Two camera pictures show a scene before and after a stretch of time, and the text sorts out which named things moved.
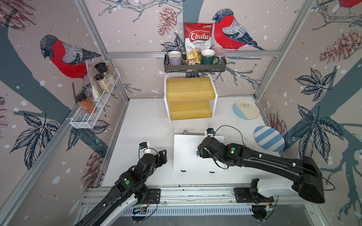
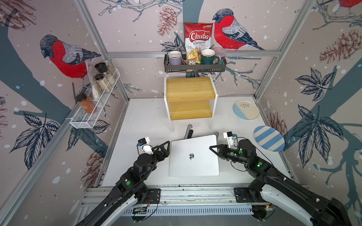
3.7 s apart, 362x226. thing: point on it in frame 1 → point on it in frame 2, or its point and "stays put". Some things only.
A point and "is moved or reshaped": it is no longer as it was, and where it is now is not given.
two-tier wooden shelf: x=189 y=98 stays put
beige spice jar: x=103 y=83 stays put
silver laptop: x=185 y=157 is moved or reshaped
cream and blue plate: x=246 y=110 stays put
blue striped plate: x=269 y=138 stays put
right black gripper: x=201 y=152 → x=222 y=150
